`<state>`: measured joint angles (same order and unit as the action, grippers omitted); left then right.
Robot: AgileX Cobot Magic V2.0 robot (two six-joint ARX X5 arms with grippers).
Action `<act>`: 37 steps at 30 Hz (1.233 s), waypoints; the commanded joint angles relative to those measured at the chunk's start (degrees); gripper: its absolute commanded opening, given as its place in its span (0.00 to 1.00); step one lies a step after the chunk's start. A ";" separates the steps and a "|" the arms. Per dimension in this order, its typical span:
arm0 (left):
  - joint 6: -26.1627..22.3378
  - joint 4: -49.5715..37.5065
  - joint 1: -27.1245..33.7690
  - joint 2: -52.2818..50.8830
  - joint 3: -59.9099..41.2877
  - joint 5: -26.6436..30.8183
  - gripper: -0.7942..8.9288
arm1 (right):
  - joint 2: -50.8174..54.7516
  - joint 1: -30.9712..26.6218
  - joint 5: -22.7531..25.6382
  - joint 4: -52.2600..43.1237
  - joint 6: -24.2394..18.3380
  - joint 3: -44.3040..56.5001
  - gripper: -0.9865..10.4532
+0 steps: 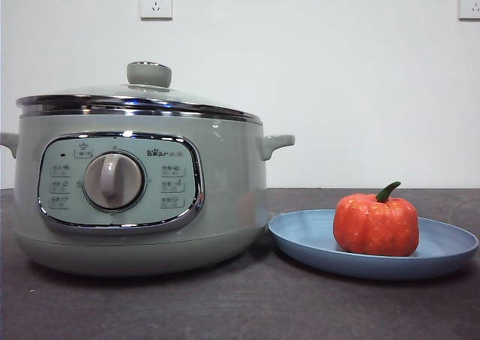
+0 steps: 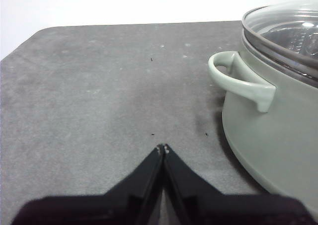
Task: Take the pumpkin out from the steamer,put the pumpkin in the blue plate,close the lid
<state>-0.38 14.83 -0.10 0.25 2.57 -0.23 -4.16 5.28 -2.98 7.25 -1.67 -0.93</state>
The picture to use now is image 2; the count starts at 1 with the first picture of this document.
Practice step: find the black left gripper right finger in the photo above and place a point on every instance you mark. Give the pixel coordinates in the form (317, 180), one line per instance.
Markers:
(223, 210)

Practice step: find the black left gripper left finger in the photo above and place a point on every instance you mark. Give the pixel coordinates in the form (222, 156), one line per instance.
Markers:
(111, 207)

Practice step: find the glass lid with green knob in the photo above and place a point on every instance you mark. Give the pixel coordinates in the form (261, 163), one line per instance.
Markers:
(285, 28)

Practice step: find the pale green electric steamer pot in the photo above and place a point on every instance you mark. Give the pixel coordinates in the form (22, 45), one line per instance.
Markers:
(273, 125)

